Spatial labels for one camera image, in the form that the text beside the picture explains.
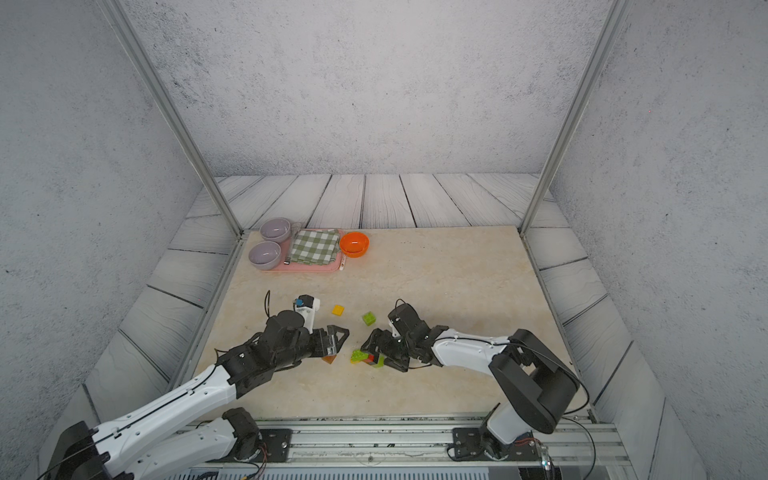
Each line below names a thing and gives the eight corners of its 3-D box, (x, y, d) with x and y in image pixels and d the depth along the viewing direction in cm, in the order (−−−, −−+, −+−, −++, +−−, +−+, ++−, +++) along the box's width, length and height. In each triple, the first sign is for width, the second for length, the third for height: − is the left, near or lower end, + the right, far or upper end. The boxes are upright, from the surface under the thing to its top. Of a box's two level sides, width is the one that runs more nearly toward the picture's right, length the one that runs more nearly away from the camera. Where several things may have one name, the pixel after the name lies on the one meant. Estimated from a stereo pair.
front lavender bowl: (248, 264, 113) (241, 253, 108) (268, 247, 118) (263, 236, 114) (271, 278, 108) (265, 267, 104) (290, 260, 114) (286, 249, 109)
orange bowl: (340, 257, 114) (339, 249, 111) (343, 240, 120) (341, 232, 116) (368, 257, 114) (367, 249, 111) (369, 240, 120) (369, 232, 116)
